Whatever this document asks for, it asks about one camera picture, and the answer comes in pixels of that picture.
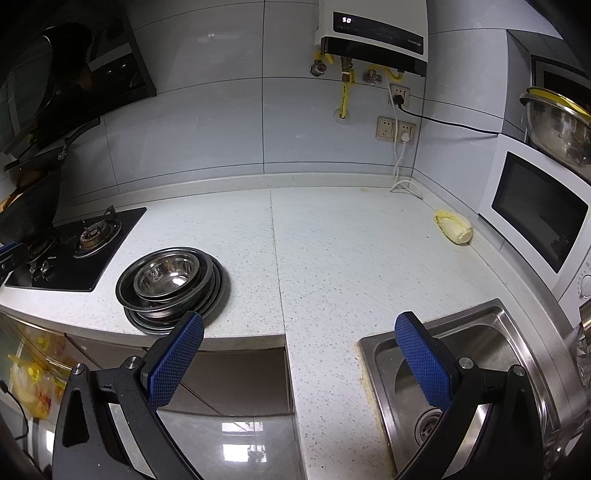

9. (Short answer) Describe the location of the large steel plate with label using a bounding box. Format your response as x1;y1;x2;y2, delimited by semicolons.
115;252;230;336

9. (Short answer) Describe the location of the small steel bowl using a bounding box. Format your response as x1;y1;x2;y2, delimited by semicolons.
133;251;200;301

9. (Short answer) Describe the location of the large steel bowl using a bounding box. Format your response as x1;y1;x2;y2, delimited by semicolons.
115;247;213;317

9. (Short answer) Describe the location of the black gas stove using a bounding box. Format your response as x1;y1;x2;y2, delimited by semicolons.
4;206;147;292

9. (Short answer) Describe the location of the yellow plastic bag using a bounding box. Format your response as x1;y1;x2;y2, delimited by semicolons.
8;354;65;420

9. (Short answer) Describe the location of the napa cabbage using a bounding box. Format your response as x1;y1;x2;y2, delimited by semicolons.
434;209;474;245

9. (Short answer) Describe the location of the black range hood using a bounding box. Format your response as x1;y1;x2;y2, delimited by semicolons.
37;1;156;118

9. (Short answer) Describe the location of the white microwave oven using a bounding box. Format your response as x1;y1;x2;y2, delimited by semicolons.
478;135;590;326

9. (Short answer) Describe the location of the steel mixing bowl on microwave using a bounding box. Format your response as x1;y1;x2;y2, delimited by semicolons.
520;87;590;183

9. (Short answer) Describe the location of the white gas water heater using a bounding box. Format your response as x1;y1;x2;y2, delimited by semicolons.
315;0;428;77

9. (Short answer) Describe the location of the white power cable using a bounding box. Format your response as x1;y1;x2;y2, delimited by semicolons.
387;85;425;200

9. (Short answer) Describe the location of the beige wall socket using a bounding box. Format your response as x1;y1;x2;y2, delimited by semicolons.
376;83;417;144

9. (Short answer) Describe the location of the black power cable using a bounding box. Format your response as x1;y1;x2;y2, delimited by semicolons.
393;94;501;137

